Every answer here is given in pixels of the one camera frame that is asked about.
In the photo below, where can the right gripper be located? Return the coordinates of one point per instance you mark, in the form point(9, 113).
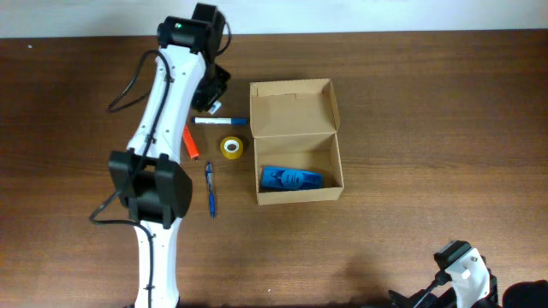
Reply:
point(402, 299)

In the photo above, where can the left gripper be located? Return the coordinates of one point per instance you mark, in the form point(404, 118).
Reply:
point(205, 101)

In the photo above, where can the white marker blue cap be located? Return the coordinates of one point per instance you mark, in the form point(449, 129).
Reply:
point(235, 121)

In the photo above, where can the orange stapler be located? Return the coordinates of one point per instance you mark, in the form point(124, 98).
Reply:
point(190, 145)

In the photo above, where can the yellow tape roll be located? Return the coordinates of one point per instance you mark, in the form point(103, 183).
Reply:
point(231, 147)

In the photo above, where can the blue ballpoint pen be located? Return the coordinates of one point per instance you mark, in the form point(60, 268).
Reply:
point(210, 188)

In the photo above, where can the brown cardboard box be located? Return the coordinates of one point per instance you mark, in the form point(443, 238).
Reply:
point(294, 125)

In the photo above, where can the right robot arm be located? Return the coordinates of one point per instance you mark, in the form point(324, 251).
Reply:
point(521, 295)

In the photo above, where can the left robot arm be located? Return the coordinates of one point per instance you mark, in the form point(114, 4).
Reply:
point(148, 177)

